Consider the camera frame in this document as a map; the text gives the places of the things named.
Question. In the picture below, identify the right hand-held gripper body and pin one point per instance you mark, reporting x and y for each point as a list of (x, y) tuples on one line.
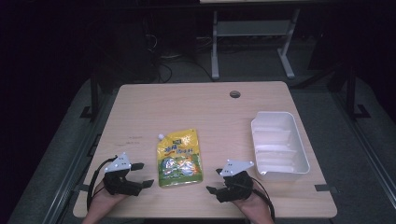
[(235, 186)]

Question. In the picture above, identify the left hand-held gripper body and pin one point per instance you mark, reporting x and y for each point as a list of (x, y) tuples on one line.
[(120, 184)]

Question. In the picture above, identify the person's left hand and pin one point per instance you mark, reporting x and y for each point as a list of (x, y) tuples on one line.
[(101, 199)]

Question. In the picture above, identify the person's right hand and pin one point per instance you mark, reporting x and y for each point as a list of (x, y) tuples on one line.
[(252, 203)]

